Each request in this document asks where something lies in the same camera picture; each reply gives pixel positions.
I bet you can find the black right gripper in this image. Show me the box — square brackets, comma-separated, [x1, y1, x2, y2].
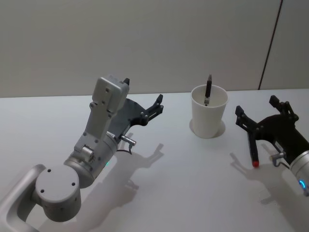
[235, 95, 309, 163]

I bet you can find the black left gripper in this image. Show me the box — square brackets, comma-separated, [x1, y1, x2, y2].
[109, 77, 165, 144]

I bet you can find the black pen with red cap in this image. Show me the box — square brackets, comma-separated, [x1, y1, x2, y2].
[247, 131, 261, 168]

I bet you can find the white paper cup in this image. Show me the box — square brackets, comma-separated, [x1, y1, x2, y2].
[190, 84, 229, 139]

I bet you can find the black pen with silver tip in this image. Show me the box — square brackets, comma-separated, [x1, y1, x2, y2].
[204, 73, 213, 107]

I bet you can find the dark cable with silver plug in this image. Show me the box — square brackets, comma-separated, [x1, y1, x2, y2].
[116, 135, 137, 155]
[269, 151, 291, 168]

